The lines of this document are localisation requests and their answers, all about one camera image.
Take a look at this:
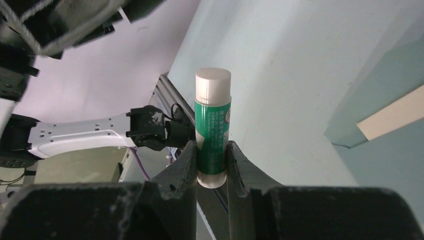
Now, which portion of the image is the aluminium frame rail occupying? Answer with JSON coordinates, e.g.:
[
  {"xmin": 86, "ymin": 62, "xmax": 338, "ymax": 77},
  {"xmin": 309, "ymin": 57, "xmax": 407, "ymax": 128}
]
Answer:
[{"xmin": 148, "ymin": 74, "xmax": 195, "ymax": 126}]

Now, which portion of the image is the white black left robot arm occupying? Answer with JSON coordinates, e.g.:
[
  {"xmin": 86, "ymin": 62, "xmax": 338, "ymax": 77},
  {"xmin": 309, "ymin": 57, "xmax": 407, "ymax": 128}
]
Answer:
[{"xmin": 0, "ymin": 0, "xmax": 195, "ymax": 184}]

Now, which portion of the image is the green white glue stick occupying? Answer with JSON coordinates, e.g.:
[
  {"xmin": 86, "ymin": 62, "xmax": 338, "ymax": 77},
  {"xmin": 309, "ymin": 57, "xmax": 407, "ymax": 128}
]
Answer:
[{"xmin": 194, "ymin": 67, "xmax": 232, "ymax": 189}]

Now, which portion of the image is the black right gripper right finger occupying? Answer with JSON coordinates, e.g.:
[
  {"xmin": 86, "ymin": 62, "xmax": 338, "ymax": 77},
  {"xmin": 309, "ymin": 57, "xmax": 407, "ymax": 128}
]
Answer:
[{"xmin": 226, "ymin": 141, "xmax": 424, "ymax": 240}]

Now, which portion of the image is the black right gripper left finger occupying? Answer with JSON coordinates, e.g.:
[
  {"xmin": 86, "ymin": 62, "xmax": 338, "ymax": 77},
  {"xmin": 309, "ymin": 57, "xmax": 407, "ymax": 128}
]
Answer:
[{"xmin": 0, "ymin": 141, "xmax": 197, "ymax": 240}]

